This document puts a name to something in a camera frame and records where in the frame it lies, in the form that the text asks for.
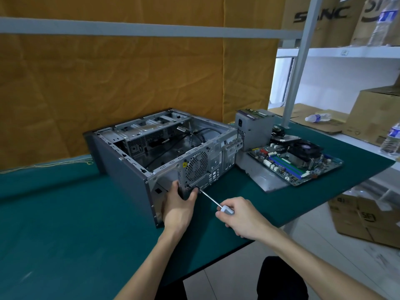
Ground person's right forearm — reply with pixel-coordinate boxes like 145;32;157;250
248;226;389;300

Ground person's left forearm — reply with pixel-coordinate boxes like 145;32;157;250
114;224;189;300

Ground cardboard box with round logo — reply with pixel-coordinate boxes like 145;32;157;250
350;0;400;47

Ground white storage shelf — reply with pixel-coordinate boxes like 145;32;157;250
268;45;400;197

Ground large plain cardboard box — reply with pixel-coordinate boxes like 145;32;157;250
341;86;400;148

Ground person's right hand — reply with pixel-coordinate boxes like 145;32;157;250
215;197;276;240

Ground person's black trouser leg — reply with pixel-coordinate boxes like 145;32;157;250
256;256;309;300

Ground person's left hand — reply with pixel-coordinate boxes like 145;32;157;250
161;180;199;230

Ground grey power supply unit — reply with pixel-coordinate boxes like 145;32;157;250
234;109;276;153

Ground green computer motherboard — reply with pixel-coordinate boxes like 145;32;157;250
248;134;344;187

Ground flat cardboard sheet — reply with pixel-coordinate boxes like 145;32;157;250
269;103;351;135

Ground green work mat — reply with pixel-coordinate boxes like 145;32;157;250
0;121;396;300

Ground taped cardboard box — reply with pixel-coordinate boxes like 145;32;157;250
327;194;400;249

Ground grey computer case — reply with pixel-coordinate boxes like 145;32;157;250
83;108;245;229

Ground cardboard box with black lettering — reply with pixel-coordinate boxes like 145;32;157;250
281;0;350;49

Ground grey horizontal frame bar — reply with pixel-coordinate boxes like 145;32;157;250
0;17;304;40

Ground clear water bottle blue label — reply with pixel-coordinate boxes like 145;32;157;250
367;0;398;47
379;122;400;158
305;113;332;123

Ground grey upright frame post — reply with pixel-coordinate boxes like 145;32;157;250
282;0;324;129

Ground black processor cooler fan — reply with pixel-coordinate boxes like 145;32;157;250
286;139;324;170

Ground black internal case cable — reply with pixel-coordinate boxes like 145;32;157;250
146;127;220;167

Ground orange fabric curtain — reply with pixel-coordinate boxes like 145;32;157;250
0;0;287;171

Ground grey metal case side panel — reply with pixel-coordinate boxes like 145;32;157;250
236;149;290;193

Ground white-handled screwdriver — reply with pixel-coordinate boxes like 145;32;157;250
198;189;235;216

